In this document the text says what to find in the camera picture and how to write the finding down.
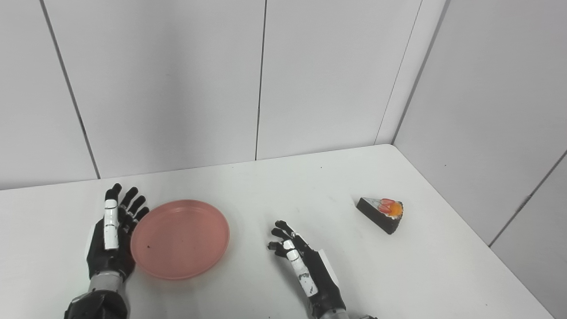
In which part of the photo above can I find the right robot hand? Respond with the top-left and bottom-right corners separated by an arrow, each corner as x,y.
267,220 -> 347,319

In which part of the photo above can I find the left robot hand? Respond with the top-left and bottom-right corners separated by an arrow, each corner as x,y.
86,183 -> 150,280

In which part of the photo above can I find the pink plate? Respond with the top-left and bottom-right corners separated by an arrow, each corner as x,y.
130,199 -> 230,280

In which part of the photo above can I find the chocolate cake slice with fruit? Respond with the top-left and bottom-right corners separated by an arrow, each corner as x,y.
357,197 -> 404,235

